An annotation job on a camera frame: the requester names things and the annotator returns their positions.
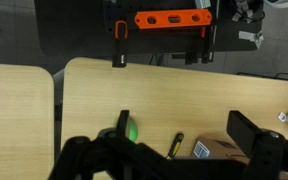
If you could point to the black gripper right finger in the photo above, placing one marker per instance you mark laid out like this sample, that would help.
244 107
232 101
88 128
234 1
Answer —
242 131

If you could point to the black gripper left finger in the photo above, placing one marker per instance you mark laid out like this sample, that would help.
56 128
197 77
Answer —
122 123

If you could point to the green ball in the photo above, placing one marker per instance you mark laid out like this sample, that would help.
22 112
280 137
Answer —
132 130

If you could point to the brown cardboard box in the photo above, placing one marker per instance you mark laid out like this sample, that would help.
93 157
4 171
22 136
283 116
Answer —
206 148

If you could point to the orange black clamp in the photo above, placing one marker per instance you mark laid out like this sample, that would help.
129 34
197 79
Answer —
120 35

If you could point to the orange spirit level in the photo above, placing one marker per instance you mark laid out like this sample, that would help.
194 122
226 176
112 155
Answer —
172 18

